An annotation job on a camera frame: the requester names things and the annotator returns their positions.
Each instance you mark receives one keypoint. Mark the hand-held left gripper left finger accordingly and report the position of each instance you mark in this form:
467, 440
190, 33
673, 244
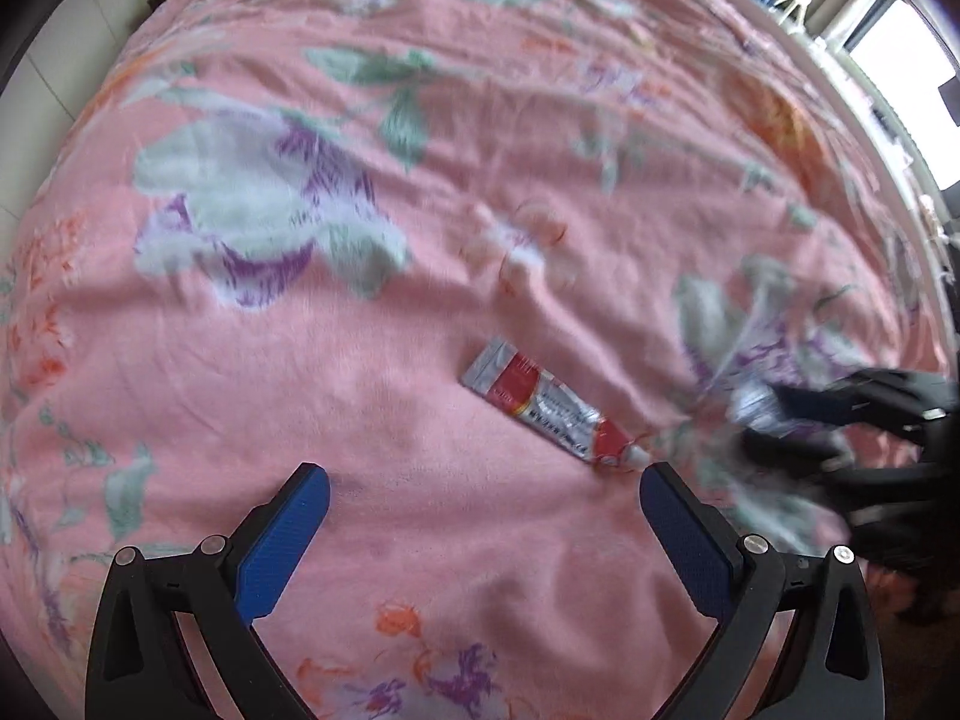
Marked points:
289, 532

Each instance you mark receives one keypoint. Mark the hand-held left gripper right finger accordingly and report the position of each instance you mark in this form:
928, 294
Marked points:
686, 540

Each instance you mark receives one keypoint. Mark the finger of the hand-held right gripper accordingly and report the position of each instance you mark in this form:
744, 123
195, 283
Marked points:
862, 397
795, 454

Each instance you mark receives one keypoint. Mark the silver foil blister pack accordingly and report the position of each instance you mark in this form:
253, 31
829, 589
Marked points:
750, 405

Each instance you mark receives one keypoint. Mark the red white ointment tube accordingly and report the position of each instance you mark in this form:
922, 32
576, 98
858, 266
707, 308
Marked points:
540, 401

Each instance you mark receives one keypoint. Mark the pink floral blanket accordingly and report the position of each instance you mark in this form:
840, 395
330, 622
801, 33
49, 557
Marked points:
300, 390

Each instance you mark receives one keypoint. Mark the window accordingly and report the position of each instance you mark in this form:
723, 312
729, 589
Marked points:
900, 52

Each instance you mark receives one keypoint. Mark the white tripod stand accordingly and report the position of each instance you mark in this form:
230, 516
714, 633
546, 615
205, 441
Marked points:
796, 0

